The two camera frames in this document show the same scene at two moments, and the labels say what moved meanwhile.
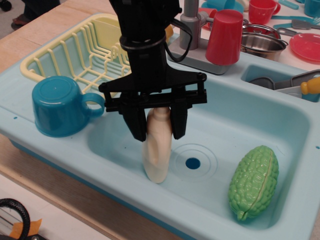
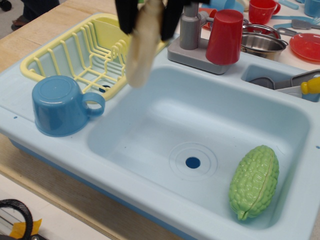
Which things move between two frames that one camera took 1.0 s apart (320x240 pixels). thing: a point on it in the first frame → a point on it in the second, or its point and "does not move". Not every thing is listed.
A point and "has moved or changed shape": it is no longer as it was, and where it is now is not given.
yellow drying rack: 92,53 does not move
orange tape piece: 18,227 does not move
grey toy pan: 296,81 does not move
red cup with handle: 260,12 does not move
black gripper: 153,82 → 171,17
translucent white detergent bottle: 157,144 has moved or changed shape
